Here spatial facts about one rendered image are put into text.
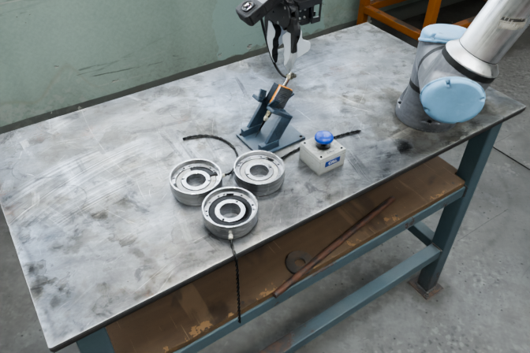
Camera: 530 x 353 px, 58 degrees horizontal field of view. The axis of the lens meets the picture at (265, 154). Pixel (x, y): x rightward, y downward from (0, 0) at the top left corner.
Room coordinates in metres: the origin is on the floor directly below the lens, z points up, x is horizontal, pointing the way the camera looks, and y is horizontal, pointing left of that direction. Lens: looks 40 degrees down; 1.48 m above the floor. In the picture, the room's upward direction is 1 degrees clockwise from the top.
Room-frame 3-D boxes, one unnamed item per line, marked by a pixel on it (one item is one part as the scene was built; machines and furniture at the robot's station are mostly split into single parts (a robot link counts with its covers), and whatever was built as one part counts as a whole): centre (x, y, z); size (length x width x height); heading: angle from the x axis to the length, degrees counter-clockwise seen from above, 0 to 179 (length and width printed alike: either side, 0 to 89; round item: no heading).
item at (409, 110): (0.98, -0.40, 0.85); 0.15 x 0.15 x 0.10
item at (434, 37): (0.98, -0.40, 0.97); 0.13 x 0.12 x 0.14; 171
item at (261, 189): (0.73, 0.01, 0.82); 0.10 x 0.10 x 0.04
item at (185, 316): (0.94, -0.01, 0.40); 1.17 x 0.59 x 0.80; 124
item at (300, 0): (0.91, -0.05, 1.13); 0.09 x 0.08 x 0.12; 126
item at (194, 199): (0.70, 0.14, 0.82); 0.10 x 0.10 x 0.04
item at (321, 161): (0.80, -0.13, 0.82); 0.08 x 0.07 x 0.05; 124
